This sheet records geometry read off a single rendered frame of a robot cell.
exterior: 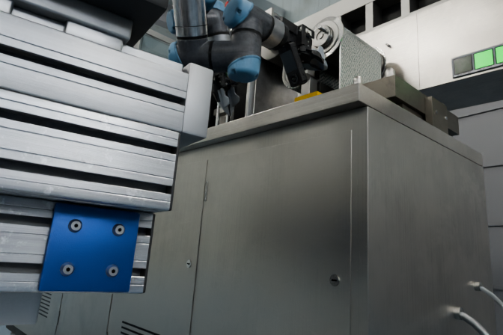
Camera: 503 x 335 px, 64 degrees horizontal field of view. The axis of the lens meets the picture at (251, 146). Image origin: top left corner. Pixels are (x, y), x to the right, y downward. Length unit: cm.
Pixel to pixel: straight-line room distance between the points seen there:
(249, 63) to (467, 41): 80
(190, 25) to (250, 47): 14
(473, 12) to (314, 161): 86
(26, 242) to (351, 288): 56
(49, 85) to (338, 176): 58
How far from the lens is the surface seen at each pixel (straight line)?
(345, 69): 130
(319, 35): 136
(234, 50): 96
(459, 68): 147
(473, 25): 152
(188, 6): 97
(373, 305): 80
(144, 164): 44
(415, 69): 154
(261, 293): 95
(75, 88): 44
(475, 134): 373
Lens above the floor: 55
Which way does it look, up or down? 15 degrees up
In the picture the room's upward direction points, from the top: 4 degrees clockwise
